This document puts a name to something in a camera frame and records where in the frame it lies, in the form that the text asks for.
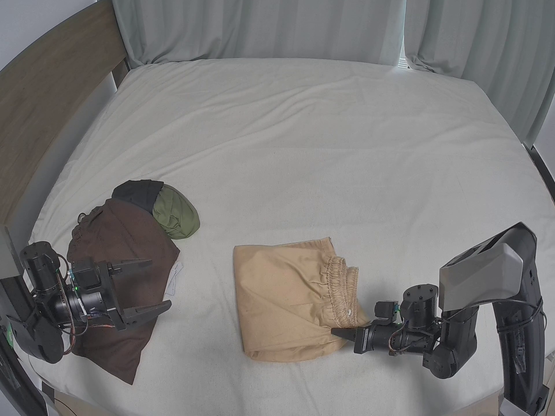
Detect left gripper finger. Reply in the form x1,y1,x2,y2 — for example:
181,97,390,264
121,300,173,329
108,258,153,277

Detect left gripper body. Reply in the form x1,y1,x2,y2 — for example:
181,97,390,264
55,262,127,333

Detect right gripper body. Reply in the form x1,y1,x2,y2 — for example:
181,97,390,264
353,321,402,355

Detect tan shorts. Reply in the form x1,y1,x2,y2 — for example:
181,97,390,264
233,235,371,362

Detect bed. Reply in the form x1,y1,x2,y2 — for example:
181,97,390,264
0,0,555,416

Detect brown garment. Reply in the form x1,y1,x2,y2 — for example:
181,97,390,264
69,200,181,385

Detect small white cloth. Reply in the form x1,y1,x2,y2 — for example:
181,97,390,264
164,261,186,298

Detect green garment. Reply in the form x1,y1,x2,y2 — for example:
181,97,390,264
152,184,201,242

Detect black garment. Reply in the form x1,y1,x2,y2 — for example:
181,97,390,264
112,180,166,216

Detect pale green curtain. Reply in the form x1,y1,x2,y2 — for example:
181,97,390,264
106,0,409,70
402,0,555,148

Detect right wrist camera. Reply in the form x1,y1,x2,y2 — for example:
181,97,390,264
374,301,400,322

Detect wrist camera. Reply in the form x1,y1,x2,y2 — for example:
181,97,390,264
374,301,400,322
69,262,104,294

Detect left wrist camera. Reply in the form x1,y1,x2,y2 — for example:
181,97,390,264
69,262,104,294

